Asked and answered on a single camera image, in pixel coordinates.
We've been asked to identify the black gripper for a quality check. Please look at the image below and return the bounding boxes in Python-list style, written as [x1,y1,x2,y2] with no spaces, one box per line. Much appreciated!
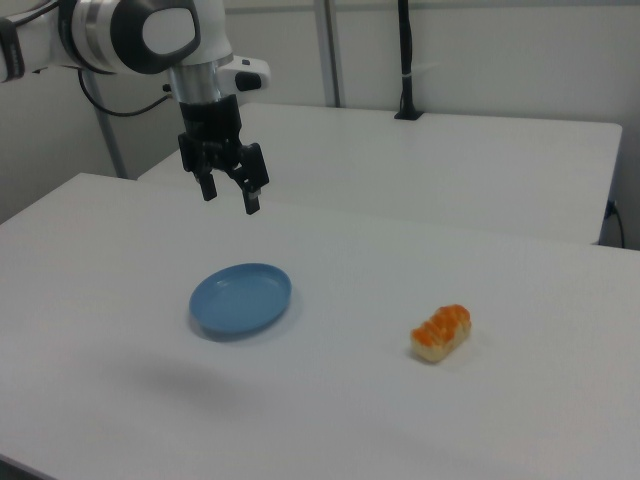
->
[177,95,271,216]

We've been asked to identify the blue round plate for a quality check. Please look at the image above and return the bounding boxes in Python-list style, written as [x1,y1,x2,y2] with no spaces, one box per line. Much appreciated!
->
[188,262,294,343]

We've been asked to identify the orange glazed bread loaf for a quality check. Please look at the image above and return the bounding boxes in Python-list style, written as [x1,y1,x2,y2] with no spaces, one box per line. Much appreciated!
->
[410,304,473,365]

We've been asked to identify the grey metal frame post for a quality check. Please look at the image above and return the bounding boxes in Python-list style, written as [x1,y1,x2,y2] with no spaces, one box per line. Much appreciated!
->
[94,102,129,180]

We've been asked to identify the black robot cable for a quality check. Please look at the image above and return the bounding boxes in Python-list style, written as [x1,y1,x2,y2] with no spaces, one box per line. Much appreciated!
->
[77,68,174,118]

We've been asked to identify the black camera stand pole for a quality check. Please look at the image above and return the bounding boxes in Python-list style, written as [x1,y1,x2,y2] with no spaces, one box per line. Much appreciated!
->
[393,0,425,122]

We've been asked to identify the black cable at table edge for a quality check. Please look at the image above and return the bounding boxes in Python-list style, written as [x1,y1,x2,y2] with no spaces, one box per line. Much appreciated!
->
[605,199,627,247]

